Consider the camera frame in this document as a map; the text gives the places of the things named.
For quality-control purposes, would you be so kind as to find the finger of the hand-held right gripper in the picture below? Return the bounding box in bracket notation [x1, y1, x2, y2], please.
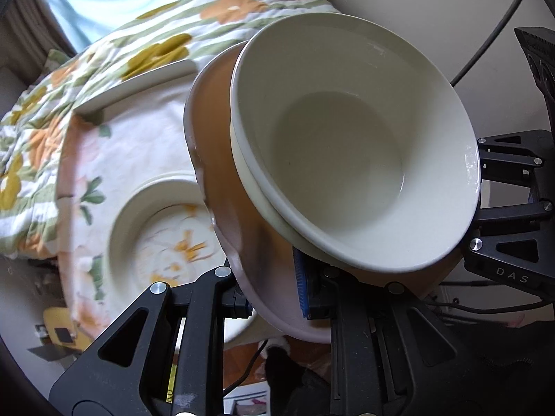
[472, 201, 555, 237]
[477, 129, 549, 191]

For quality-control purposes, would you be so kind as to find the floral quilted blanket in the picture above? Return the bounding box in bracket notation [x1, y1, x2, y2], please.
[0, 0, 341, 261]

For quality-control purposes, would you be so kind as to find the floral square plate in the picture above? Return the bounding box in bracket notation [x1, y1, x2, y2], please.
[56, 71, 244, 344]

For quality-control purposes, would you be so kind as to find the thin black cable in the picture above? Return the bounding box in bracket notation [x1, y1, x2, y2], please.
[222, 338, 270, 397]

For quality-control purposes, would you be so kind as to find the cream duck print plate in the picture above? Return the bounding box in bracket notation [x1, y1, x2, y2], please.
[103, 172, 257, 350]

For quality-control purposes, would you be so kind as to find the brown curtain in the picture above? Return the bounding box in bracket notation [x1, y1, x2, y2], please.
[0, 0, 79, 79]

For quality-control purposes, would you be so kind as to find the plain white bowl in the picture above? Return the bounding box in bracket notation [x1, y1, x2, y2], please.
[230, 12, 481, 274]

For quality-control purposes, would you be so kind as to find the sheer white window curtain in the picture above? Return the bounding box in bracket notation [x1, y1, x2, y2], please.
[40, 0, 223, 55]

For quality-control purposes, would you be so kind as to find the yellow cardboard box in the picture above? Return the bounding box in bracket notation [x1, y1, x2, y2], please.
[27, 307, 93, 362]

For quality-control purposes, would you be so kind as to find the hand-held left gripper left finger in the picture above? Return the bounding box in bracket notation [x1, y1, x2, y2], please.
[49, 266, 255, 416]

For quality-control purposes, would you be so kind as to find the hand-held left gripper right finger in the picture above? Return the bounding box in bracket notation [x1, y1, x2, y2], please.
[292, 247, 474, 416]

